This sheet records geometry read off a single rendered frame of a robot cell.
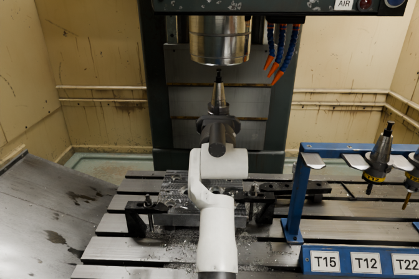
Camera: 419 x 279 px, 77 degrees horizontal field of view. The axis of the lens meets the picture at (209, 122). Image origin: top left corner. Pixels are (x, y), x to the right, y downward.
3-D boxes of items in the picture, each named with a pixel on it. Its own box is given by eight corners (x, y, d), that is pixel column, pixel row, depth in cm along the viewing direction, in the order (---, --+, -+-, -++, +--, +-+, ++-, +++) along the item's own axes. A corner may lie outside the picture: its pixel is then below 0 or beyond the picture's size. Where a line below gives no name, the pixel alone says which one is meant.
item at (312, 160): (327, 170, 65) (328, 167, 65) (305, 170, 66) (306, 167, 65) (318, 155, 72) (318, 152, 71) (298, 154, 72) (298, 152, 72)
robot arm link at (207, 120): (241, 108, 72) (245, 126, 62) (239, 139, 76) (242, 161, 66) (195, 107, 73) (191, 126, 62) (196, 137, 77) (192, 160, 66)
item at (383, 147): (384, 154, 69) (391, 131, 66) (393, 163, 65) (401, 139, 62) (366, 152, 70) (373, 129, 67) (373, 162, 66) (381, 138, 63)
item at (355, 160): (373, 171, 65) (374, 169, 65) (351, 170, 65) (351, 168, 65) (360, 156, 71) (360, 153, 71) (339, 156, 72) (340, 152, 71)
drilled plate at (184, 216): (245, 228, 83) (246, 216, 81) (154, 225, 84) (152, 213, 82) (240, 182, 104) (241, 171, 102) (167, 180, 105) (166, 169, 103)
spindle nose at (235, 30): (252, 54, 76) (255, 9, 71) (246, 67, 62) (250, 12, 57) (198, 52, 80) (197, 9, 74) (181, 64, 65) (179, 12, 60)
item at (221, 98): (227, 102, 78) (227, 80, 75) (224, 108, 74) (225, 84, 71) (212, 101, 79) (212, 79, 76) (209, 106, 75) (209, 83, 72)
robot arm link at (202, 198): (231, 156, 61) (233, 217, 54) (192, 156, 61) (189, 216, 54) (232, 142, 56) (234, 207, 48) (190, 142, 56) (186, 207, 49)
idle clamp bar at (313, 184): (328, 202, 99) (332, 188, 97) (260, 205, 98) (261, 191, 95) (323, 193, 103) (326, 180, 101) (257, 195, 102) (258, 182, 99)
